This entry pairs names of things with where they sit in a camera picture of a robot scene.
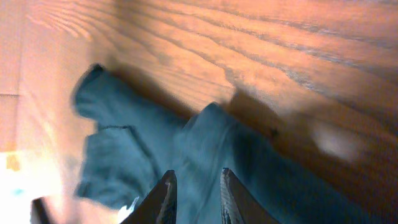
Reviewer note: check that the dark teal t-shirt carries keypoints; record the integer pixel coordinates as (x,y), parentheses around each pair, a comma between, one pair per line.
(136,141)

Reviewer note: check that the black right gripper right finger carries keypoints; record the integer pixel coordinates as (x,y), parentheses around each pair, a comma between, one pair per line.
(238,206)

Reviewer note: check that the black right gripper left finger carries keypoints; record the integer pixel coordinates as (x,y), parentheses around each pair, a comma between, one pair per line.
(160,205)

